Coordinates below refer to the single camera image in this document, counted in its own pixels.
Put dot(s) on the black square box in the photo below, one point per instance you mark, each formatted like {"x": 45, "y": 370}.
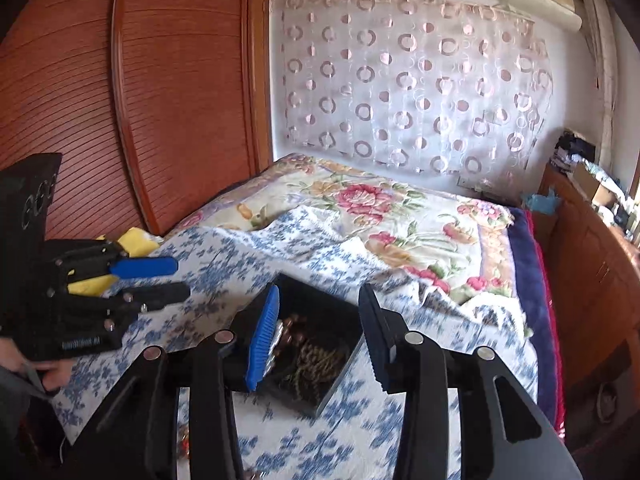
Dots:
{"x": 325, "y": 305}

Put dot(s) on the long wooden cabinet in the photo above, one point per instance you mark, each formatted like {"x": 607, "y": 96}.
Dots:
{"x": 590, "y": 270}

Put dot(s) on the red blanket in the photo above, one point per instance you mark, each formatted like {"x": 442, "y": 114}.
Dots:
{"x": 555, "y": 360}

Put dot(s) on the blue plastic bag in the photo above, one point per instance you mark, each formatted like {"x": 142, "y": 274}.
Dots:
{"x": 542, "y": 202}

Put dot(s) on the blue floral cloth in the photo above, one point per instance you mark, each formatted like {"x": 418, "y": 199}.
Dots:
{"x": 200, "y": 260}

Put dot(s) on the black bag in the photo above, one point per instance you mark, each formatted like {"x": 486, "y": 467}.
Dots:
{"x": 575, "y": 147}

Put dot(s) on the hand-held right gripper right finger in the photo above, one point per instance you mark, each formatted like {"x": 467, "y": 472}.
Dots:
{"x": 380, "y": 345}

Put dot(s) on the cardboard box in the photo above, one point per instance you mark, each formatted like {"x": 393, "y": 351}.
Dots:
{"x": 587, "y": 185}

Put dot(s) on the navy blue blanket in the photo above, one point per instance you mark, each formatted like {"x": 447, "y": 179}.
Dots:
{"x": 530, "y": 270}

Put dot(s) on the person's left hand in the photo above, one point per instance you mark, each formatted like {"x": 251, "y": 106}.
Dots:
{"x": 57, "y": 372}

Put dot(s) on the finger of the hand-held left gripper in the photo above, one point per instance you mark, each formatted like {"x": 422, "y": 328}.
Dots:
{"x": 165, "y": 292}
{"x": 145, "y": 266}

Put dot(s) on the pink flower blanket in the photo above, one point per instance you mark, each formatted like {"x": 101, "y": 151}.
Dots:
{"x": 360, "y": 200}

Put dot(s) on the yellow cloth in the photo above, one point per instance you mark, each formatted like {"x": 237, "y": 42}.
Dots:
{"x": 140, "y": 242}

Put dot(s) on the wooden louvered wardrobe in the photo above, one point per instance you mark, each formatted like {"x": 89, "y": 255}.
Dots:
{"x": 175, "y": 100}

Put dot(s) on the wrapped air conditioner pipe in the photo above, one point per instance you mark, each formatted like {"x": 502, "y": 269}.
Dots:
{"x": 602, "y": 70}

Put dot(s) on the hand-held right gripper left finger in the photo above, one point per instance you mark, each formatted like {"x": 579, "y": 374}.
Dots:
{"x": 262, "y": 340}

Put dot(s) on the circle patterned curtain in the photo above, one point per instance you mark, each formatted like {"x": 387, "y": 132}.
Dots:
{"x": 400, "y": 80}

